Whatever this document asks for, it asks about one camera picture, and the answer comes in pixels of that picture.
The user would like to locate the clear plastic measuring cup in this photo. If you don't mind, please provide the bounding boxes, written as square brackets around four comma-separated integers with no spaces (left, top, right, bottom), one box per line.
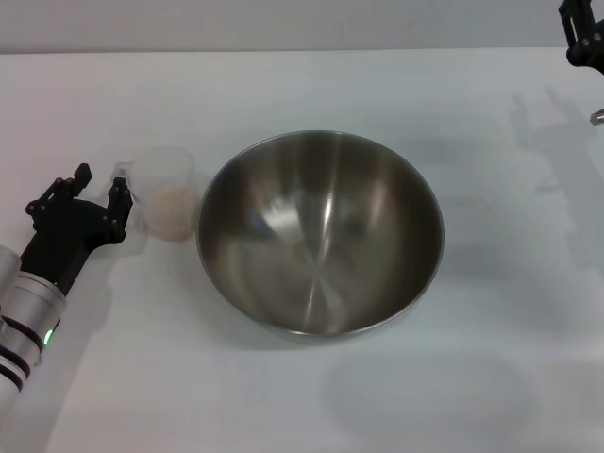
[112,146,197,243]

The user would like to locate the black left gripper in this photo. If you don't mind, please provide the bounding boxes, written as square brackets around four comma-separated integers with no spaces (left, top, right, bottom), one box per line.
[20,162,136,298]

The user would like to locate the white uncooked rice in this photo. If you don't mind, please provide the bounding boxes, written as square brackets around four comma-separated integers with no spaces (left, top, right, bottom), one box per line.
[150,185,193,240]

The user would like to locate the stainless steel mixing bowl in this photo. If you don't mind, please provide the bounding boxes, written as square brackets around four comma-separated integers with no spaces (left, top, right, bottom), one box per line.
[196,130,445,346]

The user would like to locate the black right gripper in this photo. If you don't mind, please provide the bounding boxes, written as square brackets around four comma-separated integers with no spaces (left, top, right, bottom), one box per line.
[558,0,604,77]

